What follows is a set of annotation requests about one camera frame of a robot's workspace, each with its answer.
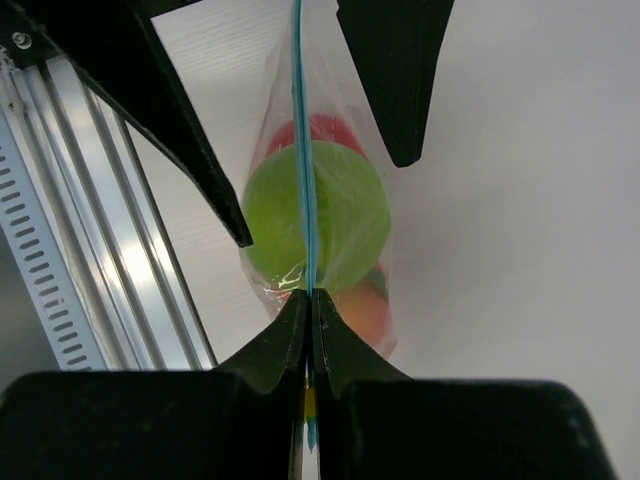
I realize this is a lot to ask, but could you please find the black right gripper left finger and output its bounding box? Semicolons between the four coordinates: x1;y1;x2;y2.
1;290;307;479

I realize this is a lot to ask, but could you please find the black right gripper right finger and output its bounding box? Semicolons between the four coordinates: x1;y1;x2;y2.
312;290;615;479

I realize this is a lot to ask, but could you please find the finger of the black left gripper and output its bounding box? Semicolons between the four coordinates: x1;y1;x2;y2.
1;1;252;247
337;0;454;168

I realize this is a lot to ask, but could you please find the red fake apple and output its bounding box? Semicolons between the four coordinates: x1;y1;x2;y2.
265;113;366;157

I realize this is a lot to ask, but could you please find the orange fake peach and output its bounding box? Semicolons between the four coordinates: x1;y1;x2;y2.
333;281;390;347

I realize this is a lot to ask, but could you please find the green fake apple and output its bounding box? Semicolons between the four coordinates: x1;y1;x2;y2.
242;140;391;292

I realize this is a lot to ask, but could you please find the clear zip top bag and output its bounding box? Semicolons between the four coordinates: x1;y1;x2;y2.
239;0;399;451

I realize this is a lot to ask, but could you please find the aluminium mounting rail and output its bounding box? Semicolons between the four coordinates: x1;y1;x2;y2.
1;53;216;370

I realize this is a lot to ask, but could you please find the white slotted cable duct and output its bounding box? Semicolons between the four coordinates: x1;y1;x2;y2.
0;109;109;371

